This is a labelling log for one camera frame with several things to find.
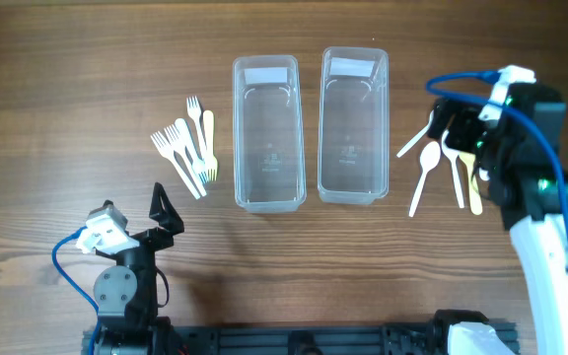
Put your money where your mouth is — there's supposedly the white spoon angled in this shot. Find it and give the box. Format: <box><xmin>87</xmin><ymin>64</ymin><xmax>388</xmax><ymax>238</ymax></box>
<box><xmin>396</xmin><ymin>110</ymin><xmax>434</xmax><ymax>158</ymax></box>

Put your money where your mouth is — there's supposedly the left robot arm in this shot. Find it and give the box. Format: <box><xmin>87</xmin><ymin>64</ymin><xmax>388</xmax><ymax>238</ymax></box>
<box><xmin>81</xmin><ymin>182</ymin><xmax>188</xmax><ymax>354</ymax></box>

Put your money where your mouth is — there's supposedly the clear plastic container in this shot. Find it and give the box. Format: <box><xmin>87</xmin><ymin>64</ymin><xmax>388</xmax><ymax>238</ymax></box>
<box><xmin>318</xmin><ymin>46</ymin><xmax>390</xmax><ymax>205</ymax></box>
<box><xmin>233</xmin><ymin>54</ymin><xmax>307</xmax><ymax>214</ymax></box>

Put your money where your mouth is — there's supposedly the yellow plastic spoon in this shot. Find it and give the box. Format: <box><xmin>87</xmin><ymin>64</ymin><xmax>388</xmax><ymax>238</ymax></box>
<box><xmin>459</xmin><ymin>152</ymin><xmax>483</xmax><ymax>215</ymax></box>

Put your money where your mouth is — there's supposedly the right clear plastic container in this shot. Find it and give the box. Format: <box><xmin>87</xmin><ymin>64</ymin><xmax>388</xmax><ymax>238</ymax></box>
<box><xmin>318</xmin><ymin>46</ymin><xmax>390</xmax><ymax>205</ymax></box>

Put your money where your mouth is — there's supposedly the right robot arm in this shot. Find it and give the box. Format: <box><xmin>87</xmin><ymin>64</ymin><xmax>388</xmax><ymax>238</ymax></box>
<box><xmin>426</xmin><ymin>73</ymin><xmax>568</xmax><ymax>354</ymax></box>

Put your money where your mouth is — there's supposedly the left clear plastic container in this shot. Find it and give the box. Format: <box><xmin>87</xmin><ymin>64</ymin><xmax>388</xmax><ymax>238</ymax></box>
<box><xmin>233</xmin><ymin>54</ymin><xmax>307</xmax><ymax>214</ymax></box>

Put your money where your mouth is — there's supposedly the right blue cable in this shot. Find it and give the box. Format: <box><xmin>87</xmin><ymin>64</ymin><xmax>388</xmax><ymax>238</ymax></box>
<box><xmin>424</xmin><ymin>70</ymin><xmax>568</xmax><ymax>355</ymax></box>

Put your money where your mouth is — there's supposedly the white spoon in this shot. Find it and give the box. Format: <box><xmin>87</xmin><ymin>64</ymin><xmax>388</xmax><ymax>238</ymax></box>
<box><xmin>408</xmin><ymin>141</ymin><xmax>441</xmax><ymax>217</ymax></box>
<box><xmin>441</xmin><ymin>130</ymin><xmax>465</xmax><ymax>208</ymax></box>

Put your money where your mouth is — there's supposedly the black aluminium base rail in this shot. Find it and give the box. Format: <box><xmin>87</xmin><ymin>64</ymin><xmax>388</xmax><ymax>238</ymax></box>
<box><xmin>81</xmin><ymin>320</ymin><xmax>520</xmax><ymax>355</ymax></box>

